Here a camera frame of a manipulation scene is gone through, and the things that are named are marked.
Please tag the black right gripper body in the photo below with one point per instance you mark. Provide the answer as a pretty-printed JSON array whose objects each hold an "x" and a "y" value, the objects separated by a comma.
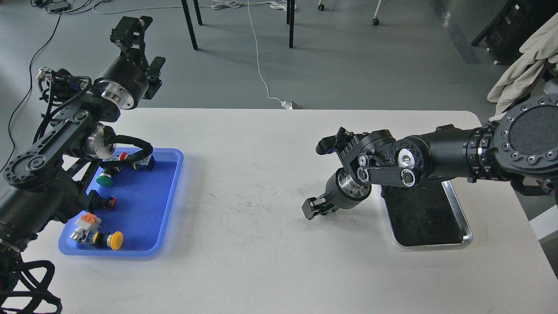
[{"x": 341, "y": 192}]

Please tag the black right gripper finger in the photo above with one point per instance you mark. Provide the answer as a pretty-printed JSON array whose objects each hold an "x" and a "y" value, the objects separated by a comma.
[{"x": 313, "y": 207}]

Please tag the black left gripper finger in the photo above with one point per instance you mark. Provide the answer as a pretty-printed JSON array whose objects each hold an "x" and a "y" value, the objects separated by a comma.
[
  {"x": 129, "y": 36},
  {"x": 153, "y": 73}
]

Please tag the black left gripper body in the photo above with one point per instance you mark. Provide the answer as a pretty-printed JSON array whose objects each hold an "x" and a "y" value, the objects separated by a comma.
[{"x": 123, "y": 83}]

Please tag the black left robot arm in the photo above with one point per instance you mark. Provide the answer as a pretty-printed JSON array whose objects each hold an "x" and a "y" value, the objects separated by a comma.
[{"x": 48, "y": 182}]

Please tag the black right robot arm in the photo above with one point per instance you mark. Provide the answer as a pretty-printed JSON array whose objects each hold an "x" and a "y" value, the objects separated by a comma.
[{"x": 520, "y": 147}]

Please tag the silver metal tray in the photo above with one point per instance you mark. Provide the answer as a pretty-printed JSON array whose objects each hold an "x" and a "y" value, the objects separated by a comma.
[{"x": 428, "y": 216}]

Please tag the blue plastic tray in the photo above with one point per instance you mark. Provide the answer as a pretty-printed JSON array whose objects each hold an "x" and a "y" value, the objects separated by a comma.
[{"x": 144, "y": 201}]

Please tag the beige cloth on chair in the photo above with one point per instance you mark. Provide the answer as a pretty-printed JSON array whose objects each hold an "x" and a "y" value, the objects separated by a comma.
[{"x": 538, "y": 50}]

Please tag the red button black switch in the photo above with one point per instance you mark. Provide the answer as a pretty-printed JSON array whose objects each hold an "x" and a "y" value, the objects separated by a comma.
[{"x": 146, "y": 164}]

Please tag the green push button switch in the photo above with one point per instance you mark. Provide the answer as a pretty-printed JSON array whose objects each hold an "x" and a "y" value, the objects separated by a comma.
[{"x": 106, "y": 177}]

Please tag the black red switch block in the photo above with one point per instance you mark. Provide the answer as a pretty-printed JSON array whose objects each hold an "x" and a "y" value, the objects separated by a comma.
[{"x": 96, "y": 202}]

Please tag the orange white switch block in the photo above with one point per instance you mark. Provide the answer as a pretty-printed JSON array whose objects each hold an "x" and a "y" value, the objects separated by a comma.
[{"x": 89, "y": 222}]

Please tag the yellow push button switch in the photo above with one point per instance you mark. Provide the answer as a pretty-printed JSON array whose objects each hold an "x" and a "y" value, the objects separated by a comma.
[{"x": 98, "y": 240}]

